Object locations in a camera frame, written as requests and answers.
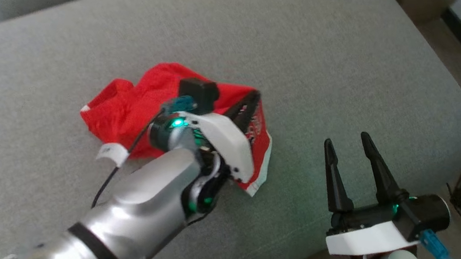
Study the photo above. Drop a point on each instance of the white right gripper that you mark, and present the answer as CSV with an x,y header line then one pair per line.
x,y
371,239

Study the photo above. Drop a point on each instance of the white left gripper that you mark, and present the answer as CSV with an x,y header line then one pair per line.
x,y
228,144

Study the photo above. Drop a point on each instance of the red shorts with white trim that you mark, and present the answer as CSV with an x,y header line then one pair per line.
x,y
127,108

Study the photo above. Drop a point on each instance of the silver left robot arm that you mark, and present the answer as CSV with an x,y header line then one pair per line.
x,y
146,207

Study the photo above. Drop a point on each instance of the blue left wrist connector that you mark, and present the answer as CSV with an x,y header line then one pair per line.
x,y
180,105

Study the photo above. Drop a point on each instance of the blue wrist connector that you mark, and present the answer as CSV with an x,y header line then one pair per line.
x,y
438,249
180,105

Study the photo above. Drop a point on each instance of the grey fabric sofa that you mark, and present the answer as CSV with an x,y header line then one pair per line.
x,y
311,47

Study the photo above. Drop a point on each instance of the blue right wrist connector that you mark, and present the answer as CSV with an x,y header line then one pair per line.
x,y
438,249

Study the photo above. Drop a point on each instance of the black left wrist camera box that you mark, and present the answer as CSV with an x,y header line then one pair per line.
x,y
200,92

